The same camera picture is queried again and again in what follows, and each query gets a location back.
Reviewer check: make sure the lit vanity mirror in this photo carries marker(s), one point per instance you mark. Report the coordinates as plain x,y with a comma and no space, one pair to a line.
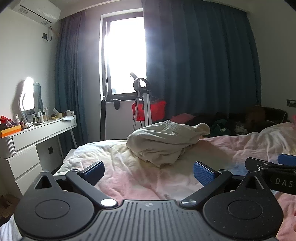
28,95

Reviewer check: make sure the narrow blue curtain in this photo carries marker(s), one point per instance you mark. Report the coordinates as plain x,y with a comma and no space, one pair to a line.
74,81

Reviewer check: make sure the cream pants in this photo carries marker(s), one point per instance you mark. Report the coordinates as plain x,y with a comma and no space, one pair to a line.
161,141

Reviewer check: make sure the wide blue curtain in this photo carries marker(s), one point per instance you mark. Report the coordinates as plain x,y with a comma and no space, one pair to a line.
208,58

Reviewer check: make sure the pink and cream bed blanket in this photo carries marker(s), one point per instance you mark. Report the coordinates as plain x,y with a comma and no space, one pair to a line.
138,180

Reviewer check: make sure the black wall switch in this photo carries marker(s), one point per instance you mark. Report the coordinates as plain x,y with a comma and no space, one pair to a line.
291,102

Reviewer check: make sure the row of cosmetic bottles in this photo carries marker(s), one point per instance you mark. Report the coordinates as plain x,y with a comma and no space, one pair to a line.
40,117

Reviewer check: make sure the garment steamer stand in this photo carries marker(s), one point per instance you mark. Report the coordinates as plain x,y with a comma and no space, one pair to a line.
146,102

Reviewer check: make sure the red bag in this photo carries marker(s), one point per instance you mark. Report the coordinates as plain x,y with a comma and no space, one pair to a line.
157,110

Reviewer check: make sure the black cloth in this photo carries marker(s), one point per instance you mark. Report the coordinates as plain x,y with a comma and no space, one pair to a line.
116,104

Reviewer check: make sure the white dressing table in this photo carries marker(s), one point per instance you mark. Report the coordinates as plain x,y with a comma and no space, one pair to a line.
44,132

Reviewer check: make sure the white drawer cabinet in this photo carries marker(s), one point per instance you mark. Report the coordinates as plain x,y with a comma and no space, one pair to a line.
22,166

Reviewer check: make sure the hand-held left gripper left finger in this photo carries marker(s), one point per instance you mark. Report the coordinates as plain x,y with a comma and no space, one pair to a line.
93,173

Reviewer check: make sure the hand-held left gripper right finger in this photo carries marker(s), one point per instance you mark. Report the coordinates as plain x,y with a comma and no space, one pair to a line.
204,174

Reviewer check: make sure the pink pillow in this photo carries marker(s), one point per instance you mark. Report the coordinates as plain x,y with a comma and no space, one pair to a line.
182,117

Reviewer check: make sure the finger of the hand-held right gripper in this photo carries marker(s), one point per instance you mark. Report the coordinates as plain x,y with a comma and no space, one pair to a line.
287,159
255,164

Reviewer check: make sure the window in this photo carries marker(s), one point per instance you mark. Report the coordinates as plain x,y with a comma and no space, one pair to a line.
126,58

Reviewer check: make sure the orange box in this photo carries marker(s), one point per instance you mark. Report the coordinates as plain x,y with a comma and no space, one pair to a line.
10,133

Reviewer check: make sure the tissue box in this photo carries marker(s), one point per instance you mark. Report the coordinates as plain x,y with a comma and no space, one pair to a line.
68,113

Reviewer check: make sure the white air conditioner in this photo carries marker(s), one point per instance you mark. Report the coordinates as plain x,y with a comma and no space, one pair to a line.
34,9

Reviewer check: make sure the cardboard box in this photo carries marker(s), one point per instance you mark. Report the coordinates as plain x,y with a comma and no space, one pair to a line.
8,206

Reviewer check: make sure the dark wavy mirror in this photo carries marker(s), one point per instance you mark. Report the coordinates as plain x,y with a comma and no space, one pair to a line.
38,96

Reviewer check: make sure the pile of dark clothes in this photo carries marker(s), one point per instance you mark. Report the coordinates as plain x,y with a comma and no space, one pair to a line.
231,120

